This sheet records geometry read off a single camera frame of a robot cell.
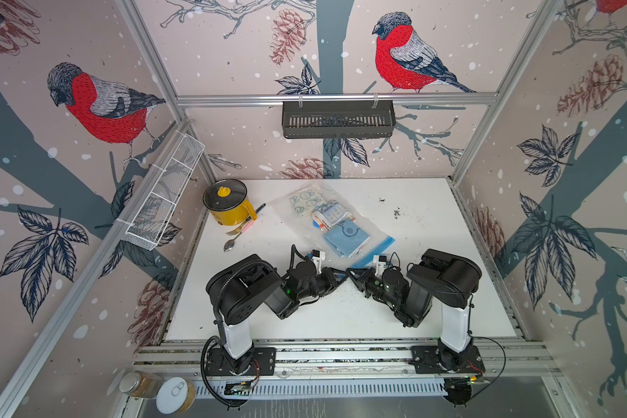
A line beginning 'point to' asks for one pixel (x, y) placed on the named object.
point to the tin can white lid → (175, 395)
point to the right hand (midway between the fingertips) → (346, 268)
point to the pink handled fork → (244, 226)
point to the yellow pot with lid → (226, 201)
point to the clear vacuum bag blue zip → (302, 227)
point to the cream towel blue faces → (306, 200)
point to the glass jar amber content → (141, 384)
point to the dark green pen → (260, 208)
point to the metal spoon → (230, 244)
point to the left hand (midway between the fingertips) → (353, 274)
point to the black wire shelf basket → (338, 118)
